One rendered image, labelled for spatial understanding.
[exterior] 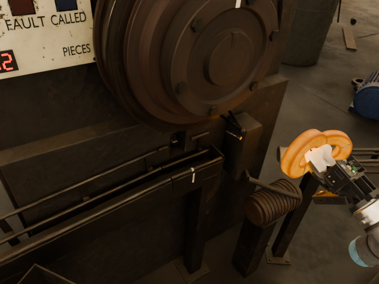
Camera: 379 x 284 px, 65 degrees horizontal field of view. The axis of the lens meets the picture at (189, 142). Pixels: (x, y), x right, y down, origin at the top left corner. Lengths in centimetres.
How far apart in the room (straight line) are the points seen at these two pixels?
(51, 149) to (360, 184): 77
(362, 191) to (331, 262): 95
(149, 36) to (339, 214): 164
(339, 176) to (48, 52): 74
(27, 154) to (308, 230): 147
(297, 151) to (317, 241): 102
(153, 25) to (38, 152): 42
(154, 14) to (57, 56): 25
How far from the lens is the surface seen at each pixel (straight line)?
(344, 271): 177
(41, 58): 73
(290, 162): 86
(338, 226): 193
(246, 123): 102
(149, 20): 59
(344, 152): 120
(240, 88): 73
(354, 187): 85
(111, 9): 59
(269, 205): 115
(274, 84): 114
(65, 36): 72
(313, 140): 87
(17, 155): 82
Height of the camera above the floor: 138
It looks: 40 degrees down
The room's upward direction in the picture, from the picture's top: 5 degrees clockwise
